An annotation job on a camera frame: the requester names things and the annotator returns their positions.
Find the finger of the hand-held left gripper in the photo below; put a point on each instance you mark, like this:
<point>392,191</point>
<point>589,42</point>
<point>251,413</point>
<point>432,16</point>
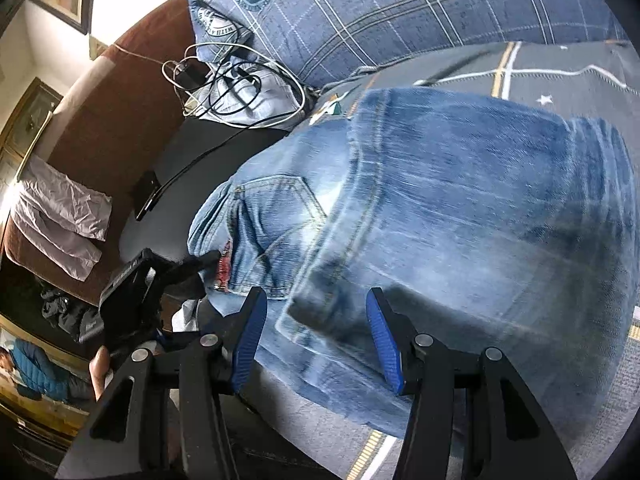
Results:
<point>192,267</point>

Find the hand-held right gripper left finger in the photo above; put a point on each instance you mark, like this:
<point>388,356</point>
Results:
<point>250,340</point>

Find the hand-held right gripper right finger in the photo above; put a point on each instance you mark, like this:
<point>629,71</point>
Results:
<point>385,340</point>

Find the blue denim pants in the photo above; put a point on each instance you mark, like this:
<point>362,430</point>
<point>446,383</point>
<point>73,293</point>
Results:
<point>450,235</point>

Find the person's left hand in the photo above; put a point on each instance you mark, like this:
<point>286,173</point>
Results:
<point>100,370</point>

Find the dark clothing pile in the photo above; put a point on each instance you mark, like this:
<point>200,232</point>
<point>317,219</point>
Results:
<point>67,310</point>

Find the black phone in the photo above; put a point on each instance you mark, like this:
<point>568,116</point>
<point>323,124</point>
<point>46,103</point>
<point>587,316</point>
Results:
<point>147,195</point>

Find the black cushion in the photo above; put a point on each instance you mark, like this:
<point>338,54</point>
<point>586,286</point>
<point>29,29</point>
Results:
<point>200,160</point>

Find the white crumpled cloth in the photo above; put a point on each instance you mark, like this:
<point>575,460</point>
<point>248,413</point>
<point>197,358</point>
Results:
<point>60,215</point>

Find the brown headboard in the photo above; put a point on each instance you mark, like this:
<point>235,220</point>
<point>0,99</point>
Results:
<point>100,125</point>

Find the black charger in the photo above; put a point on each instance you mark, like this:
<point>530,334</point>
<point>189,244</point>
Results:
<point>189,74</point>

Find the small framed picture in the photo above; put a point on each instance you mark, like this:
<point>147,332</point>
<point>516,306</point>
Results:
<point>97,46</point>

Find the blue plaid pillow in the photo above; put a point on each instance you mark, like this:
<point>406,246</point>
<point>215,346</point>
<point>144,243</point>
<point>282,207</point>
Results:
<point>217,27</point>
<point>400,5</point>

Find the grey patterned bedsheet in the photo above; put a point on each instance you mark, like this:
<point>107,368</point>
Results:
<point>550,70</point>

